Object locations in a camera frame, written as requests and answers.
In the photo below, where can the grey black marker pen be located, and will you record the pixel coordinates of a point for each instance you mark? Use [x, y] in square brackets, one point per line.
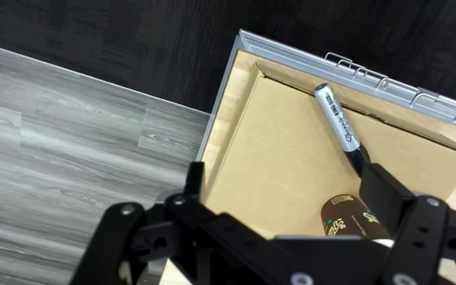
[335, 119]

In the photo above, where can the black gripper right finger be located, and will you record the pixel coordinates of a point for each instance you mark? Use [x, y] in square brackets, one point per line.
[423, 238]

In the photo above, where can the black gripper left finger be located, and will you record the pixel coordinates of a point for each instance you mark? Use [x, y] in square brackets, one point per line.
[126, 238]

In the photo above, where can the brown paper coffee cup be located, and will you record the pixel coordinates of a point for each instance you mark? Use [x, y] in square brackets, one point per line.
[351, 219]

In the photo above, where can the flat cardboard box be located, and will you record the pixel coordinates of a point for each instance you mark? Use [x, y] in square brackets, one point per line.
[285, 159]

